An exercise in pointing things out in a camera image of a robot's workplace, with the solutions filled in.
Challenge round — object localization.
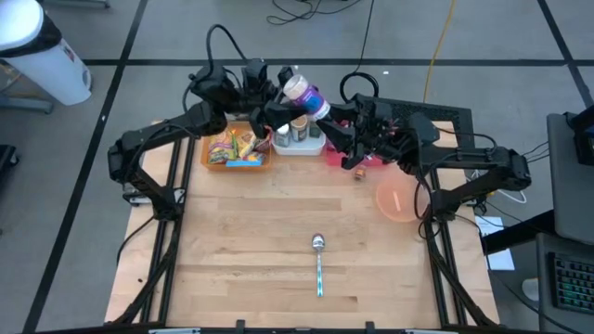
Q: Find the grey stand base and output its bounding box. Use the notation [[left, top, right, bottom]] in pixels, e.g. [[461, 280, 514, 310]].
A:
[[0, 92, 55, 115]]

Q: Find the backlit keyboard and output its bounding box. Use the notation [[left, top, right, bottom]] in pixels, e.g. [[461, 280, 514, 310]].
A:
[[549, 251, 594, 316]]

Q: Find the black box device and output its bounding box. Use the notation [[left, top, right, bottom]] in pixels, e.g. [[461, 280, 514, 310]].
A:
[[563, 104, 594, 167]]

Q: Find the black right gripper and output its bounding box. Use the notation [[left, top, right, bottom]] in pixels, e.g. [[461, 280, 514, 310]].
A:
[[316, 94, 442, 172]]

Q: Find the black tangled cable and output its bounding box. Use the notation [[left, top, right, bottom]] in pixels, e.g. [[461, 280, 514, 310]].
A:
[[266, 0, 363, 27]]

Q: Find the grey desk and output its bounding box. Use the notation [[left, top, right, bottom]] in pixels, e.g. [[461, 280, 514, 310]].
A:
[[536, 231, 594, 334]]

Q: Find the white trash can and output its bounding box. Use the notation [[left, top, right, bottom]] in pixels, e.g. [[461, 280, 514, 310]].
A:
[[0, 0, 94, 107]]

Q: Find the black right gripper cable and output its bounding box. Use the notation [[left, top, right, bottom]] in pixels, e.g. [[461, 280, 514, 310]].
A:
[[412, 157, 435, 222]]

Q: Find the white plastic bin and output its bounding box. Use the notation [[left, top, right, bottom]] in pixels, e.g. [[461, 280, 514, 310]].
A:
[[271, 121, 328, 158]]

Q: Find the translucent peach bowl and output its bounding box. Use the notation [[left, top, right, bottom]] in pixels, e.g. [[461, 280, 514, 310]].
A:
[[374, 175, 431, 224]]

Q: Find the white computer mouse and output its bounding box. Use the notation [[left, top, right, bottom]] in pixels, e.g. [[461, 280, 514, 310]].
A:
[[521, 276, 540, 302]]

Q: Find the blue silicone spoon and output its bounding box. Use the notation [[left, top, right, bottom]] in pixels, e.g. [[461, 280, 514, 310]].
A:
[[226, 155, 266, 168]]

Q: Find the spoon with teal patterned handle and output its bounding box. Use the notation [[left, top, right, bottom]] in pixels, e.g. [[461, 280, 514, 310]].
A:
[[311, 233, 327, 299]]

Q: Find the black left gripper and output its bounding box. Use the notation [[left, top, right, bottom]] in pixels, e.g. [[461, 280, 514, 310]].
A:
[[239, 58, 299, 139]]

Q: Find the translucent orange tray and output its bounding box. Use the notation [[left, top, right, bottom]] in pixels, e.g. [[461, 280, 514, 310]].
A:
[[200, 121, 274, 173]]

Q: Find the yellow blue ramen packet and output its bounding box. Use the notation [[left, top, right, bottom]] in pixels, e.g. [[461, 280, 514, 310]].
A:
[[237, 131, 259, 159]]

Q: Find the black perforated panel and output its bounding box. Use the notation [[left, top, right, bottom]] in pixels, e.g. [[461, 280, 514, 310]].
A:
[[353, 95, 476, 159]]

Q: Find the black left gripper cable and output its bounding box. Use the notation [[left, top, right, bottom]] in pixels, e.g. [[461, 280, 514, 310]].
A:
[[183, 23, 250, 112]]

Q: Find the yellow cable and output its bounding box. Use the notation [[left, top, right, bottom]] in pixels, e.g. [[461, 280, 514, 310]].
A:
[[420, 0, 459, 105]]

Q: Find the white-lid spice jar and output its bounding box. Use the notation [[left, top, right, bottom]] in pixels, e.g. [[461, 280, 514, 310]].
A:
[[275, 123, 291, 148]]

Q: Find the black coiled cable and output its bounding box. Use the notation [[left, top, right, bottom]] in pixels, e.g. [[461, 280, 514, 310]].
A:
[[339, 0, 381, 110]]

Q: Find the purple-label spice jar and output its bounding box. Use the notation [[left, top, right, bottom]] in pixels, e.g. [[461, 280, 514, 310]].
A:
[[281, 73, 332, 123]]

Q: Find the green chili ramen packet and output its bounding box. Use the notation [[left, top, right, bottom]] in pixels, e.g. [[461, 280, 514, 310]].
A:
[[207, 131, 240, 165]]

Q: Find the red plastic tray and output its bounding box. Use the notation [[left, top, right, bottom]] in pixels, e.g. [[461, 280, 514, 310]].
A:
[[324, 119, 389, 168]]

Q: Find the white paper sheet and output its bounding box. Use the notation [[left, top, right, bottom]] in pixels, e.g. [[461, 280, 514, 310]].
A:
[[473, 215, 517, 272]]

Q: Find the black caster foot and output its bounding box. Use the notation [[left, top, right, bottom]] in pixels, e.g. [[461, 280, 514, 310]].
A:
[[0, 144, 20, 181]]

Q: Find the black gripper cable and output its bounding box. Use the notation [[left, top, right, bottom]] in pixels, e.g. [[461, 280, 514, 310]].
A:
[[412, 157, 435, 222], [183, 23, 250, 112]]

